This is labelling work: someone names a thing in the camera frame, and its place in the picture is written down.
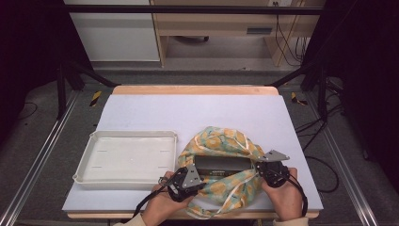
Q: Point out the yellow black tape marker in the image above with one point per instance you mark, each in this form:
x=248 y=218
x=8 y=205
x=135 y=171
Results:
x=95 y=98
x=296 y=100

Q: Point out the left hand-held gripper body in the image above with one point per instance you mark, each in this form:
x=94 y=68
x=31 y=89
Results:
x=183 y=186

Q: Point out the person's right hand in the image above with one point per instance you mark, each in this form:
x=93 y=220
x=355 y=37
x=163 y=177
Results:
x=282 y=201

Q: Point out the black metal stand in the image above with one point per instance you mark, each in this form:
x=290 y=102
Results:
x=61 y=91
x=321 y=94

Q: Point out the black curtain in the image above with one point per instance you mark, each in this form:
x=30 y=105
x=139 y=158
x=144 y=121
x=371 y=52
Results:
x=28 y=47
x=367 y=78

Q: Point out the white cabinet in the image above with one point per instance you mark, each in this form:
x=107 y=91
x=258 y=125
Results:
x=116 y=37

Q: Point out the aluminium floor rail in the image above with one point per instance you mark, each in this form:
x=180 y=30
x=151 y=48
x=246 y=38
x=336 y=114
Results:
x=345 y=175
x=40 y=157

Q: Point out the orange print cloth bag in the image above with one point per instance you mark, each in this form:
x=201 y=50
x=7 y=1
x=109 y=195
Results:
x=219 y=141

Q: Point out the white table mat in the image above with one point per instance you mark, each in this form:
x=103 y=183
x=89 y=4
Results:
x=188 y=109

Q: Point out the light wooden desk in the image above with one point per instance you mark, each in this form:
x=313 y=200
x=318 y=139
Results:
x=219 y=23

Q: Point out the dark rectangular box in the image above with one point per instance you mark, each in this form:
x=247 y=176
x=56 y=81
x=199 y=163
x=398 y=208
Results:
x=222 y=164

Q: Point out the person's left hand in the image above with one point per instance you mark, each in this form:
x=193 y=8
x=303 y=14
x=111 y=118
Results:
x=163 y=207

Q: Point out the white plastic tray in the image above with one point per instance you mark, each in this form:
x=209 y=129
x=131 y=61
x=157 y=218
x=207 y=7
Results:
x=125 y=160

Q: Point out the black horizontal frame bar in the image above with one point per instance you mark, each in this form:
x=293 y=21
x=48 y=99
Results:
x=188 y=9

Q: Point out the wooden table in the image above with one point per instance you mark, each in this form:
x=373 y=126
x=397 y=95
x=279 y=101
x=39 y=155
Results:
x=194 y=90

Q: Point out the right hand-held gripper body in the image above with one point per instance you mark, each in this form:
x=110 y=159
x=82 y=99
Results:
x=274 y=172

